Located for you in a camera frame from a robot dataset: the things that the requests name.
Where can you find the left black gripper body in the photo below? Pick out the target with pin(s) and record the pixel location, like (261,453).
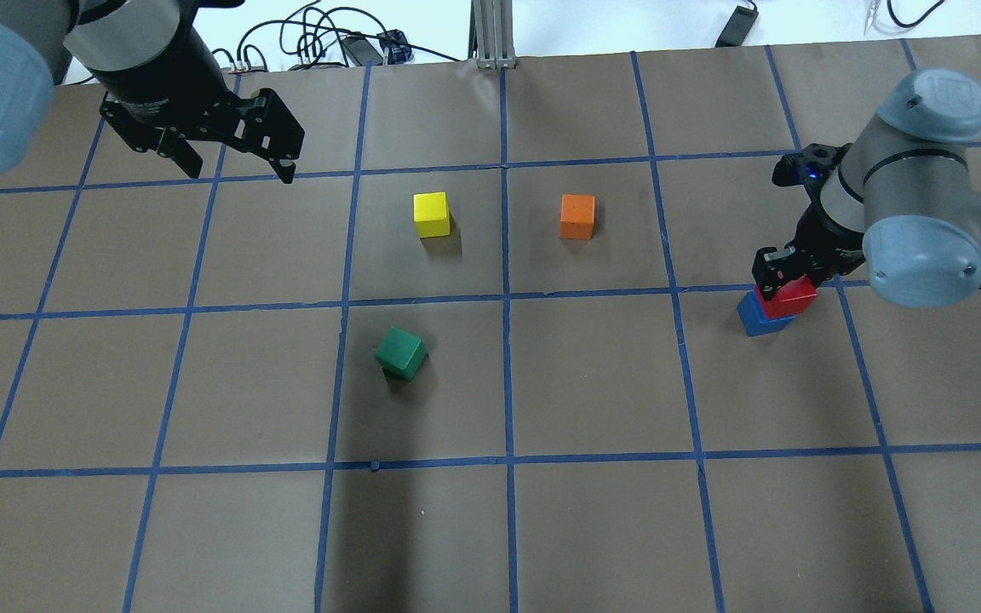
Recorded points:
(169,78)

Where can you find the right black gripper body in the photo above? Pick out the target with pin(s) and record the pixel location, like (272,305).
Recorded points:
(823,241)

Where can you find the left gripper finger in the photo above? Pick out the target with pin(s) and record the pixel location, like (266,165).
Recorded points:
(180,151)
(271,132)

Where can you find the red wooden block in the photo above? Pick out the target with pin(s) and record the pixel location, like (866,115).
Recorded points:
(790,300)

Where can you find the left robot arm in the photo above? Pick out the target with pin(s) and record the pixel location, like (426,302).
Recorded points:
(39,38)

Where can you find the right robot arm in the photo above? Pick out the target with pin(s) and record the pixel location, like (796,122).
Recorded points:
(898,201)

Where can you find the blue wooden block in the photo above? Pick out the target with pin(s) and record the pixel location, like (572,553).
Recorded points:
(759,318)

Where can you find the yellow wooden block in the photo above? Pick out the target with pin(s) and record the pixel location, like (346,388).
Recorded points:
(431,215)

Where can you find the orange wooden block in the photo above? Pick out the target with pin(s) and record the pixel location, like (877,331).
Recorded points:
(577,217)

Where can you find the green wooden block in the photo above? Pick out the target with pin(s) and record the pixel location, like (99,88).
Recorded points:
(401,354)

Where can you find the black power adapter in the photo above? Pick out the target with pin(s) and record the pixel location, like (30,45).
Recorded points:
(737,27)

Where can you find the aluminium frame post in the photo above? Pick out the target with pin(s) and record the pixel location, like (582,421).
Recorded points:
(490,35)

